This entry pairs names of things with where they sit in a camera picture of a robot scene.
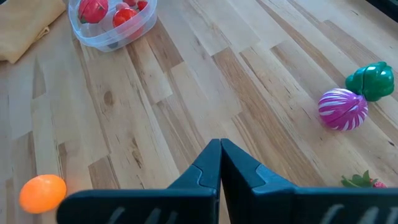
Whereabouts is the small green toy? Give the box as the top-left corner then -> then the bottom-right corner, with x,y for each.
341,169 -> 388,189

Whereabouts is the yellow folded cloth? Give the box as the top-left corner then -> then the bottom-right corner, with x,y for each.
0,0 -> 67,65

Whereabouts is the large red toy tomato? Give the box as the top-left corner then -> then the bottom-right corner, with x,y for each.
77,0 -> 110,24

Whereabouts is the black aluminium table frame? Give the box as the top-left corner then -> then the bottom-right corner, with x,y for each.
364,0 -> 398,20

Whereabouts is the clear plastic tupperware container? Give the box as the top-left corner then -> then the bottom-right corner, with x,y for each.
67,0 -> 159,53

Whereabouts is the medium red toy tomato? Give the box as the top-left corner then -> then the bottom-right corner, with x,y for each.
112,7 -> 139,29

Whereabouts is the orange toy orange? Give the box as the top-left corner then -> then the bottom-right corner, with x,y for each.
18,174 -> 68,215

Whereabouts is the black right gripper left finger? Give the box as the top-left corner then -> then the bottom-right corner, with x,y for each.
56,138 -> 222,224

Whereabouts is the purple white striped toy onion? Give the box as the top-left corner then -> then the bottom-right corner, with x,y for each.
317,88 -> 369,131

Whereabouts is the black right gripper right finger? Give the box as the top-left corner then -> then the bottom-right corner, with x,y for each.
221,138 -> 398,224

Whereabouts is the green toy bell pepper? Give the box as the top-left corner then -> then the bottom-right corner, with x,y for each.
345,61 -> 396,103

